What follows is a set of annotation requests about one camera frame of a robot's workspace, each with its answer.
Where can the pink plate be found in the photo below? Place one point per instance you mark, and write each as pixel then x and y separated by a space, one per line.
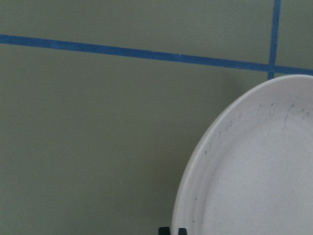
pixel 252 171

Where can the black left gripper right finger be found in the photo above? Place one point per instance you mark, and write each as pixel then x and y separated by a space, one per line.
pixel 182 231

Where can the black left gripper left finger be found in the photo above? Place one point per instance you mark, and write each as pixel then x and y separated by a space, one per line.
pixel 164 231

